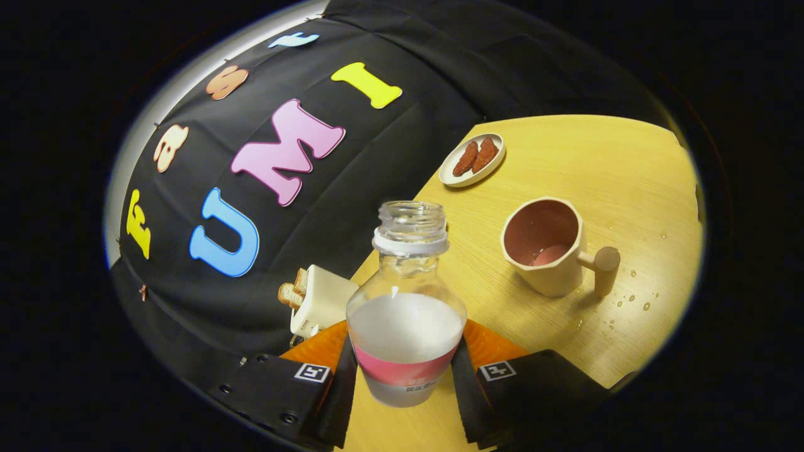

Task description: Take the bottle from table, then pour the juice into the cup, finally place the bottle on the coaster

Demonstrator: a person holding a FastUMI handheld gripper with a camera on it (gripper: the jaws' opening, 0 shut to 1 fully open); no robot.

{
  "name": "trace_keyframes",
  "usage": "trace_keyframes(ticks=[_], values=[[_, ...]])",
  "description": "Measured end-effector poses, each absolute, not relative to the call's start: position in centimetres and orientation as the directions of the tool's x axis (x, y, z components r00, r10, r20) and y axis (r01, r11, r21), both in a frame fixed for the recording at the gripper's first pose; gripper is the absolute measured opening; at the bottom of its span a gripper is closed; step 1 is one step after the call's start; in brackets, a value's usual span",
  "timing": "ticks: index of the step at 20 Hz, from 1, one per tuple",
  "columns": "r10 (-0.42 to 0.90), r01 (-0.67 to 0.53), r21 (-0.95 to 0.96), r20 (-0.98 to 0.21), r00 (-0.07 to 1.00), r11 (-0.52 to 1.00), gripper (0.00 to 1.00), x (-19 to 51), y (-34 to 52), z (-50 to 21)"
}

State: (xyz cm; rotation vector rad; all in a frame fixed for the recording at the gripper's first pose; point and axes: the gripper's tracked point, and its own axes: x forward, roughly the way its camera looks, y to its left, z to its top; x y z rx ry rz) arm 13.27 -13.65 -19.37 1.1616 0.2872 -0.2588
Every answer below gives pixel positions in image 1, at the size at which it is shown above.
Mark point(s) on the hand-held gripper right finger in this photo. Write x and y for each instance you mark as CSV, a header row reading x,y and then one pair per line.
x,y
468,408

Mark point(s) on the white toaster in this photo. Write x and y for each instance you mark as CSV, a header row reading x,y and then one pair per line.
x,y
326,298

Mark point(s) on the clear juice bottle pink label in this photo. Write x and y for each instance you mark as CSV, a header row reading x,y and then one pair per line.
x,y
405,333

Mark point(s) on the white oval plate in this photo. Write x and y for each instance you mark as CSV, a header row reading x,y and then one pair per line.
x,y
453,177

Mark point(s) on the toast bread slice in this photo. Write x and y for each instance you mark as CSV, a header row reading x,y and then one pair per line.
x,y
301,280
290,294

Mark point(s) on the wooden table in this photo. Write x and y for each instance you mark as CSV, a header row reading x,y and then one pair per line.
x,y
597,163

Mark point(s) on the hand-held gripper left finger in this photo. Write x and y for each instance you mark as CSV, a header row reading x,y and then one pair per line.
x,y
339,408

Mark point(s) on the black backdrop cloth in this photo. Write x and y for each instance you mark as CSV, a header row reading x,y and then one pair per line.
x,y
389,144

